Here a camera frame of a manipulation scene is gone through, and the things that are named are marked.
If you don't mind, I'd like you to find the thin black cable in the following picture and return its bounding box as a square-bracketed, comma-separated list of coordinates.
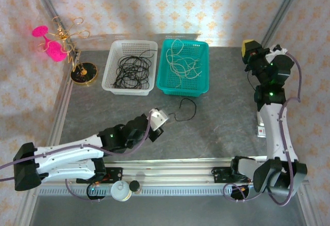
[169, 98, 198, 122]

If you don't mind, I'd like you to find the small black capped bottle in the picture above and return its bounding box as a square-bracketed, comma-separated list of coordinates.
[128, 181, 141, 194]

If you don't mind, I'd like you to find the teal perforated plastic basket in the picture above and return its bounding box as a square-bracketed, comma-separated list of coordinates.
[155, 38, 211, 97]

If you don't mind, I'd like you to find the white box red label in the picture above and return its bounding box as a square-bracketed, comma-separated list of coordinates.
[255, 125, 267, 138]

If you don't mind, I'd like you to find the white perforated plastic basket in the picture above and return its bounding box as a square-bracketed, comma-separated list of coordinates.
[102, 39, 158, 96]

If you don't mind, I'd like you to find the pink wine glass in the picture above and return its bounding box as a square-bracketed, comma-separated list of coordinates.
[31, 25, 67, 62]

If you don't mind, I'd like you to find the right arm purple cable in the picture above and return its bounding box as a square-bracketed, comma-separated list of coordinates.
[223, 52, 303, 206]

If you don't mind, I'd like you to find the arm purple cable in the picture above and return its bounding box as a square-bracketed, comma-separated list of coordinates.
[0, 114, 153, 203]
[223, 52, 303, 206]

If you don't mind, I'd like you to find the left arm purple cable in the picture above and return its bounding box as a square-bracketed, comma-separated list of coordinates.
[0, 114, 153, 203]

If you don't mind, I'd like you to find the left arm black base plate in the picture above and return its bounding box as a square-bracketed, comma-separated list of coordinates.
[103, 167, 123, 184]

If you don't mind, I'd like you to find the coiled black cable bundle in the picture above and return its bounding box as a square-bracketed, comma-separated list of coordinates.
[110, 49, 157, 90]

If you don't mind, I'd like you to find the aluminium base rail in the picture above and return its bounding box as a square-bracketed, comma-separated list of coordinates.
[27, 157, 309, 186]

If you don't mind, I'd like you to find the gold wire glass stand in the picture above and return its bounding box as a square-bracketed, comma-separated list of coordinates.
[37, 16, 99, 87]

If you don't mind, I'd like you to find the aluminium side rail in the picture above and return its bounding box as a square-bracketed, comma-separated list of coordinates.
[42, 52, 81, 144]

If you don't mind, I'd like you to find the grey slotted cable duct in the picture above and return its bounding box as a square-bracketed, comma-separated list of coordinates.
[38, 187, 255, 196]

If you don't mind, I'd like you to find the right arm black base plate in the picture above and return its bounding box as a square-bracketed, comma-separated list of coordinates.
[212, 167, 260, 185]

